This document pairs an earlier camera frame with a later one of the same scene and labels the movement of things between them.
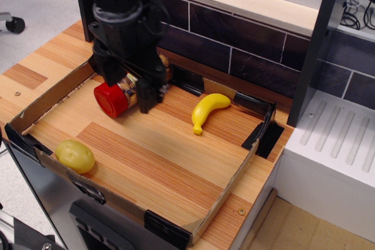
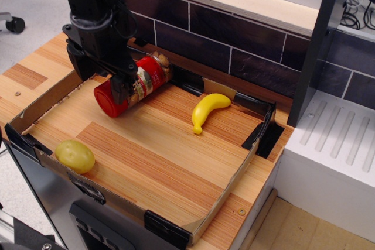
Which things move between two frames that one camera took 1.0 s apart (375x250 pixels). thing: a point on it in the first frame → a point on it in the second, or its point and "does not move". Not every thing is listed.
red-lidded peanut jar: (115, 100) does not move
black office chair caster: (14, 24) does not move
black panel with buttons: (98, 229) does not move
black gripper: (136, 42) → (106, 47)
